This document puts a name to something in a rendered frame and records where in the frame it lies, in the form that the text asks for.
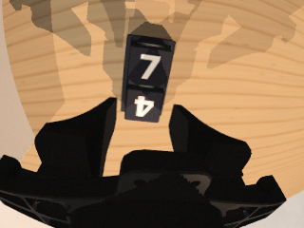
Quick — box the black open tray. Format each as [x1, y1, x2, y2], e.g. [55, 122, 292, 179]
[121, 34, 176, 112]

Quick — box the black cube with digit 4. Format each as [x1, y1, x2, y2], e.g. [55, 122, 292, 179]
[124, 84, 164, 123]

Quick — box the black cube with white number 7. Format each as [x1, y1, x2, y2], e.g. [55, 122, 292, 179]
[127, 42, 173, 88]

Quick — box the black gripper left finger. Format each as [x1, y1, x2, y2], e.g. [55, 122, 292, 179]
[34, 97, 118, 179]

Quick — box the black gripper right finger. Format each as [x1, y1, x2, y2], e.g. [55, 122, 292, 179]
[168, 104, 252, 189]

